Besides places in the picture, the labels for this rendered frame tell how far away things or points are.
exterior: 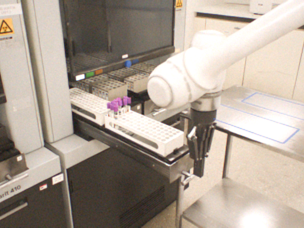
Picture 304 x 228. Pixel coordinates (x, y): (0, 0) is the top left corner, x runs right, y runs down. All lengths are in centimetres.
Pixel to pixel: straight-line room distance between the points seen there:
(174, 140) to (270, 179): 149
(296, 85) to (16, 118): 265
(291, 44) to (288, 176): 128
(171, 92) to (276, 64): 271
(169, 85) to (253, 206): 117
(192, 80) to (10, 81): 66
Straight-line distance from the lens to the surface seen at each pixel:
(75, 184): 135
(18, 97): 118
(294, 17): 71
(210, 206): 169
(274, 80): 339
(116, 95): 142
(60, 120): 130
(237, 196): 178
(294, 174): 257
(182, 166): 108
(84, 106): 129
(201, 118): 91
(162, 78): 68
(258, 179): 243
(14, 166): 116
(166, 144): 102
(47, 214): 133
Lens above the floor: 138
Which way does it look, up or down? 26 degrees down
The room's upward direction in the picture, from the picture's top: straight up
